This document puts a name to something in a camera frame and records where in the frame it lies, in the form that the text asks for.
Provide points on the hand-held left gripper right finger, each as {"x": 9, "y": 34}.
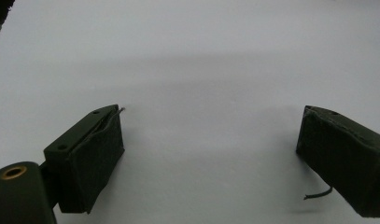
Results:
{"x": 343, "y": 155}

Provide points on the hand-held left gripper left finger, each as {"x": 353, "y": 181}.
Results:
{"x": 88, "y": 158}

